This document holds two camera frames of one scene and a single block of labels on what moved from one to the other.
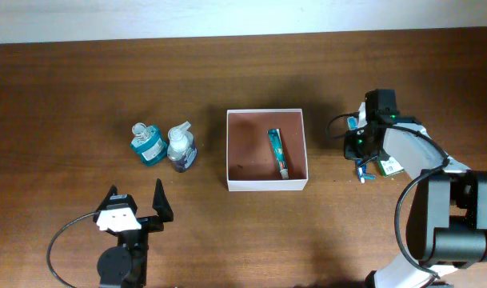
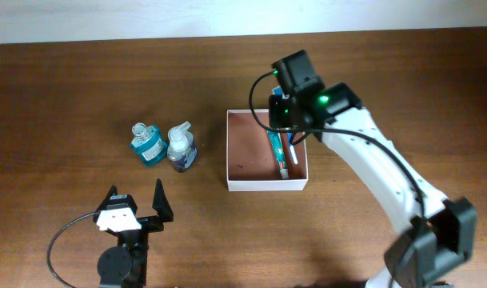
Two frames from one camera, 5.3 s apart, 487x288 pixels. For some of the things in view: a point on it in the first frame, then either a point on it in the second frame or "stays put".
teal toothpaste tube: x=277 y=141 stays put
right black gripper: x=350 y=150 to x=277 y=116
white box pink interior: x=251 y=165 stays put
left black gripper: x=164 y=211 stays put
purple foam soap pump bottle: x=181 y=150 stays put
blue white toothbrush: x=353 y=123 to x=278 y=91
